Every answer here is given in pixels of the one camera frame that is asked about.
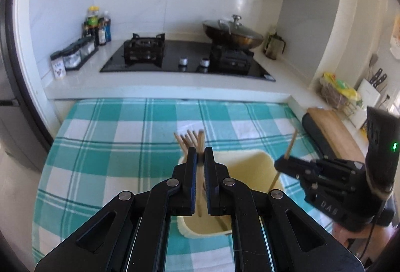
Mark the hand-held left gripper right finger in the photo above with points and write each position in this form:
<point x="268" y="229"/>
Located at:
<point x="210" y="172"/>

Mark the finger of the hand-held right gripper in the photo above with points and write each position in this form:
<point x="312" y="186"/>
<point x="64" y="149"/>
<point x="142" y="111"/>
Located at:
<point x="293" y="167"/>

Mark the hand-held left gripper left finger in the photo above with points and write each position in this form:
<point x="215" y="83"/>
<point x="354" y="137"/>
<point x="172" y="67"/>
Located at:
<point x="193" y="172"/>

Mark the cream ribbed utensil holder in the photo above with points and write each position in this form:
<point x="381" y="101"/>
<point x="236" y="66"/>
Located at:
<point x="250" y="172"/>

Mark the person's right forearm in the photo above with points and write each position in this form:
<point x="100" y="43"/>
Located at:
<point x="342" y="236"/>

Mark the wooden cutting board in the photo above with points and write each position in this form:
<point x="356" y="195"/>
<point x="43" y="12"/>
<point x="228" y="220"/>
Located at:
<point x="334" y="131"/>

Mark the white kitchen counter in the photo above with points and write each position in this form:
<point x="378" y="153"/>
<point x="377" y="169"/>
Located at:
<point x="175" y="87"/>

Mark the teal checked tablecloth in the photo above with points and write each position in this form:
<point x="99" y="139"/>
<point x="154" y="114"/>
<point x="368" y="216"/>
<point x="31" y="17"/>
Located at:
<point x="93" y="165"/>

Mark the white knife block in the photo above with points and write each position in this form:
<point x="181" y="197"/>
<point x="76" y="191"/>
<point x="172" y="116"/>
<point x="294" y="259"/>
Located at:
<point x="368" y="94"/>

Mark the black gas hob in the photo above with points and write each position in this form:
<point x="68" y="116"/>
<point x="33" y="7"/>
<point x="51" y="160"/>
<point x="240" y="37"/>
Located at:
<point x="175" y="59"/>

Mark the dark wok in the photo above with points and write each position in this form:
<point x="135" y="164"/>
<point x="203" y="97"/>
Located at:
<point x="245" y="41"/>

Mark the glass wok lid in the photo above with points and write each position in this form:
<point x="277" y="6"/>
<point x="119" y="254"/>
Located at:
<point x="237" y="28"/>

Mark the rack of spice jars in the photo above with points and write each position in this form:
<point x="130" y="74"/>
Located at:
<point x="79" y="53"/>

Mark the blue bottle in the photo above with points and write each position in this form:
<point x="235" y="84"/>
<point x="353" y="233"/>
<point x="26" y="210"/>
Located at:
<point x="107" y="28"/>

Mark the white label spice jar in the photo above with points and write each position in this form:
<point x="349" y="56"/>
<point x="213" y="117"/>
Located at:
<point x="58" y="67"/>

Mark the yellow cap bottle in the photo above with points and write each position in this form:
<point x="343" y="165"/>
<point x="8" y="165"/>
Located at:
<point x="93" y="20"/>

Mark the grey refrigerator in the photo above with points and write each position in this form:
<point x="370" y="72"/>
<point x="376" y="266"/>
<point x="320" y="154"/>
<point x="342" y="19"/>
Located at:
<point x="18" y="103"/>

